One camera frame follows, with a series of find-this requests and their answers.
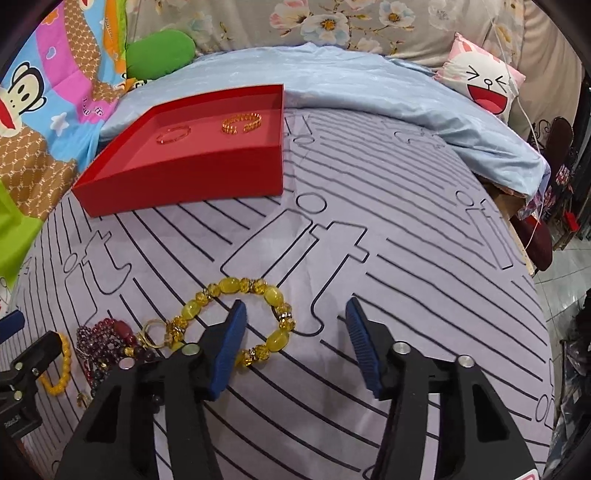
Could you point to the dark garnet bead strand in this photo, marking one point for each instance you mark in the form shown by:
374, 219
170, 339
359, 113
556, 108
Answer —
87, 341

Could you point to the green pillow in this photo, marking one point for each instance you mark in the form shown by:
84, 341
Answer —
159, 53

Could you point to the grey floral bedding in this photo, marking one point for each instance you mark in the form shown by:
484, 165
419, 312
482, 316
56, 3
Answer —
360, 23

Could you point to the dark ornate chair back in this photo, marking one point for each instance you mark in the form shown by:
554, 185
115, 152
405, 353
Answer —
556, 143

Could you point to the pink rabbit cushion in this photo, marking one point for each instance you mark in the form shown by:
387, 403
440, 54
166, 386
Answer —
480, 78

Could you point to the red tray box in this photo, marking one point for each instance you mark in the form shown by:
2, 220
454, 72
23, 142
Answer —
194, 170

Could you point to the beige ribbed cloth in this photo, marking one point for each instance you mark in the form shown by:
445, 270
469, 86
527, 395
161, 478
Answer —
549, 69

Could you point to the small gold hoop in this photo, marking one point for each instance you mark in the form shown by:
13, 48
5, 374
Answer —
162, 345

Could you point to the light blue quilt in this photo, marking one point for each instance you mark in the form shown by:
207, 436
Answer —
351, 78

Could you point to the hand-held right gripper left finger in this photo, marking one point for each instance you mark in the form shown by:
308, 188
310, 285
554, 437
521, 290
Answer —
228, 350

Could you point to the cartoon monkey blanket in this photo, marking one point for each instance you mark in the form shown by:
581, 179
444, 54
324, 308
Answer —
46, 92

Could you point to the dark red stool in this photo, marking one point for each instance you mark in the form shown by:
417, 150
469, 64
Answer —
538, 244

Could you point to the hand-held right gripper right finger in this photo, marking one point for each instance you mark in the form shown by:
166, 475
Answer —
362, 350

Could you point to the thin gold bangle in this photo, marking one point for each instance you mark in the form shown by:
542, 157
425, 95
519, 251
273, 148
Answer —
173, 142

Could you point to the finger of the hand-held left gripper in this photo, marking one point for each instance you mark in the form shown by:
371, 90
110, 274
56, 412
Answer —
39, 355
10, 325

